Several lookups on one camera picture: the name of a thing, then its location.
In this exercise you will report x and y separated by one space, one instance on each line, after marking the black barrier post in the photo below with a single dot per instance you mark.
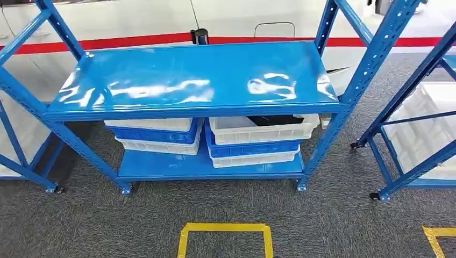
199 36

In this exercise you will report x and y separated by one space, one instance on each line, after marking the white car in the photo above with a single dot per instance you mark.
142 18

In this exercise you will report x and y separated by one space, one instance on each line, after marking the yellow floor tape square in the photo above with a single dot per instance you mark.
224 227

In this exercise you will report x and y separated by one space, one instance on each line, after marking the blue metal shelf rack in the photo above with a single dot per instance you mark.
32 173
196 71
402 94

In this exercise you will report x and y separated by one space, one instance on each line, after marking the red barrier belt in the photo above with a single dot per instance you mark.
270 40
107 42

